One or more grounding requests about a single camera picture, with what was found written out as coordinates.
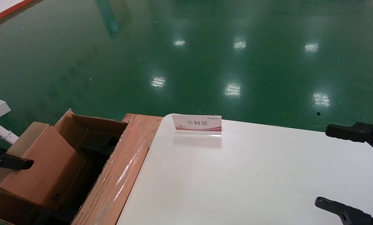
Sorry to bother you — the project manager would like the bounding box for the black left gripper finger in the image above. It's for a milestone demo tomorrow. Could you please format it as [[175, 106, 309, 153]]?
[[0, 142, 34, 171]]

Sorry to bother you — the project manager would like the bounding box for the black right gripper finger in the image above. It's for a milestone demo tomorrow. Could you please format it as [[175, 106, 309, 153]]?
[[326, 122, 373, 157], [315, 197, 373, 225]]

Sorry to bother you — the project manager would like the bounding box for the small cardboard box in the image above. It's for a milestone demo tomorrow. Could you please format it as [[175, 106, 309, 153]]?
[[0, 122, 91, 210]]

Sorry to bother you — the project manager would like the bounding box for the large open cardboard box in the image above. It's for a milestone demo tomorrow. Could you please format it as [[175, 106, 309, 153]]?
[[0, 108, 164, 225]]

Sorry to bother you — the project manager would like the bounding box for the white metal pipe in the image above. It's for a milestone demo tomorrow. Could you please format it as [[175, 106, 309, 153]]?
[[0, 121, 19, 145]]

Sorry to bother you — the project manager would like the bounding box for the acrylic sign with red print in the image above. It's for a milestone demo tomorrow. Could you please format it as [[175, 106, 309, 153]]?
[[171, 114, 222, 137]]

